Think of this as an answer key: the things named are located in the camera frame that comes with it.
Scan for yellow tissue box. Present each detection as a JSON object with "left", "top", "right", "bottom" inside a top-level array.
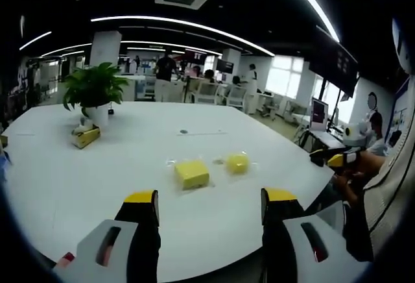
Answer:
[{"left": 71, "top": 123, "right": 102, "bottom": 150}]

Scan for laptop with lit screen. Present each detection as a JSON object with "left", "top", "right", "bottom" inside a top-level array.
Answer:
[{"left": 307, "top": 97, "right": 346, "bottom": 150}]

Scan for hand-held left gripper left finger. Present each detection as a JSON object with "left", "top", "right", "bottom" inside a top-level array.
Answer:
[{"left": 53, "top": 189, "right": 162, "bottom": 283}]

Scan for large black display screen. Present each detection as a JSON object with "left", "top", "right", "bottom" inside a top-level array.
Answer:
[{"left": 307, "top": 25, "right": 360, "bottom": 98}]

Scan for green potted plant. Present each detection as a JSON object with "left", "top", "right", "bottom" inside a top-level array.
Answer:
[{"left": 62, "top": 62, "right": 130, "bottom": 127}]

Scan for yellow round silicone block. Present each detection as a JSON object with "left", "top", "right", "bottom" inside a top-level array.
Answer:
[{"left": 226, "top": 152, "right": 250, "bottom": 175}]

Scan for person's beige clothing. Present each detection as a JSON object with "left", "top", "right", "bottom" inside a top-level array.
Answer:
[{"left": 362, "top": 77, "right": 415, "bottom": 260}]

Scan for white office chair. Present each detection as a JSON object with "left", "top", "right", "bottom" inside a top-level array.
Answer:
[
  {"left": 226, "top": 86, "right": 248, "bottom": 112},
  {"left": 191, "top": 81, "right": 221, "bottom": 105}
]

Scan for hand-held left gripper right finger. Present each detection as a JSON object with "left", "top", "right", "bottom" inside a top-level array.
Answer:
[{"left": 261, "top": 187, "right": 374, "bottom": 283}]

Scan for yellow rectangular silicone block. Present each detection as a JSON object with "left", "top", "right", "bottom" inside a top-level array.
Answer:
[{"left": 174, "top": 158, "right": 211, "bottom": 191}]

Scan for person's dark trousers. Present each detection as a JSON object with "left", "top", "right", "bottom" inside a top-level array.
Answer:
[{"left": 304, "top": 182, "right": 374, "bottom": 263}]

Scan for person's right hand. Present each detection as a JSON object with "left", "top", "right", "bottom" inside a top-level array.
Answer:
[{"left": 332, "top": 169, "right": 368, "bottom": 206}]

